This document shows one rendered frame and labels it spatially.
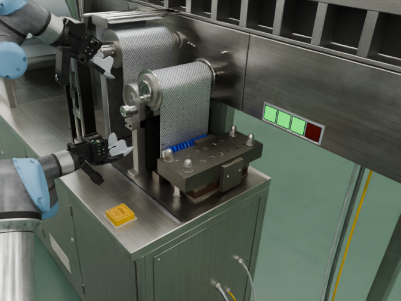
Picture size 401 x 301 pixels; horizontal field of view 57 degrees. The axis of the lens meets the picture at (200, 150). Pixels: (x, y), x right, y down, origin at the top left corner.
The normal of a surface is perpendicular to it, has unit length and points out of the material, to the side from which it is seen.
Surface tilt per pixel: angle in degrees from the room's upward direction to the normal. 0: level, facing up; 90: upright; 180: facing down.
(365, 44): 90
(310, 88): 90
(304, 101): 90
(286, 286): 0
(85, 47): 90
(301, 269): 0
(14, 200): 46
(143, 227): 0
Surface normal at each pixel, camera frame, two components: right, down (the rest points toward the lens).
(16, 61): 0.48, 0.46
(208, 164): 0.05, -0.87
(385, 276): -0.75, 0.29
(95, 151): 0.66, 0.40
